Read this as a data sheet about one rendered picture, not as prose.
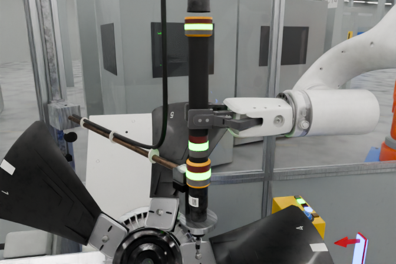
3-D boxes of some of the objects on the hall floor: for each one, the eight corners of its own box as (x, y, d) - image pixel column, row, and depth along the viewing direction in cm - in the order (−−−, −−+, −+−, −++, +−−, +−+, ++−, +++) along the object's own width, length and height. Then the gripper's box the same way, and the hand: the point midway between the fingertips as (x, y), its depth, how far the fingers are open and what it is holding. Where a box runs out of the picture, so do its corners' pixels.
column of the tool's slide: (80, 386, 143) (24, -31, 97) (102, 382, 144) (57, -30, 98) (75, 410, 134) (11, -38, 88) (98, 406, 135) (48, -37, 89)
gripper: (271, 85, 61) (181, 85, 58) (315, 102, 45) (193, 104, 42) (269, 121, 63) (181, 123, 60) (310, 149, 47) (192, 155, 44)
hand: (198, 115), depth 51 cm, fingers closed on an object, 4 cm apart
